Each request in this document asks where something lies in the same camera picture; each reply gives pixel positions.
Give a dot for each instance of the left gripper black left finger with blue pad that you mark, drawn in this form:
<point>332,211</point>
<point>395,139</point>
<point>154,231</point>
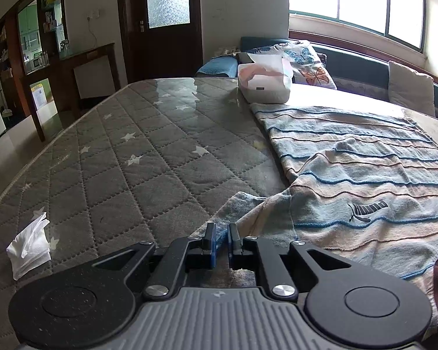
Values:
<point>209,246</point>

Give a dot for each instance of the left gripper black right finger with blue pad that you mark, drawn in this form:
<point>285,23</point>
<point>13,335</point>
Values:
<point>235,249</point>

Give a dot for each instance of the striped blue beige sweater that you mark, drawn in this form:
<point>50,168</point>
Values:
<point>361,185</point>

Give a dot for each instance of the grey quilted star table cover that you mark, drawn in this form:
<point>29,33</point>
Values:
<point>129,189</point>

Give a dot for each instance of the white pink tissue box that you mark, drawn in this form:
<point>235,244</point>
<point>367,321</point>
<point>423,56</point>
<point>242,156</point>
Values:
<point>266,79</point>

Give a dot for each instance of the crumpled white tissue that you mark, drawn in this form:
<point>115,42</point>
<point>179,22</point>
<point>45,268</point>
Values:
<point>30,248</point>

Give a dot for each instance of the blue cushion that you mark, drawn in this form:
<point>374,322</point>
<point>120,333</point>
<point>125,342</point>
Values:
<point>224,66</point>

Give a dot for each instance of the butterfly print pillow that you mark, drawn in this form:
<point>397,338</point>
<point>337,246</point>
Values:
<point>307,66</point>

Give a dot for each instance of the dark teal corner sofa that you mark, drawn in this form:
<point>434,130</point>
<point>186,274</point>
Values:
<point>350,70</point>

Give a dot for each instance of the dark wooden console table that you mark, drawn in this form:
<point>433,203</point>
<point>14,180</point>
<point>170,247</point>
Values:
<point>78,82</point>

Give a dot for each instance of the grey square cushion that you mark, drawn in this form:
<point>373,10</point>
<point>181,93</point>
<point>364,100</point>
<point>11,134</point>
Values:
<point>410,89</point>

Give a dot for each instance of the dark wooden door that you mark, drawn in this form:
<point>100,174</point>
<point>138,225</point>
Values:
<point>160,38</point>

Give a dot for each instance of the dark wooden display cabinet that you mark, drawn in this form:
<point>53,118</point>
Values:
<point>31,34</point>

